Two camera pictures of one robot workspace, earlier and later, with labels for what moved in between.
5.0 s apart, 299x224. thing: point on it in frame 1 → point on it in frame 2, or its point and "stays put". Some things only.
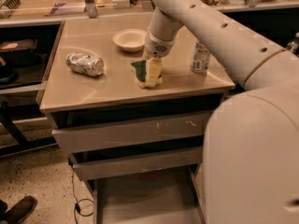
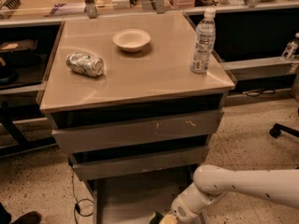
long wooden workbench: x=38 y=6 stays put
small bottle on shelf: x=292 y=47 stays put
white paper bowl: x=131 y=40 stays put
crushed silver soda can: x=85 y=64 stays put
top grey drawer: x=169 y=128 stays put
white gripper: x=156 y=47 → x=181 y=210
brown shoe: x=21 y=210 → x=31 y=217
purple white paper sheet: x=68 y=7 stays put
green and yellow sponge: x=140 y=73 → x=156 y=218
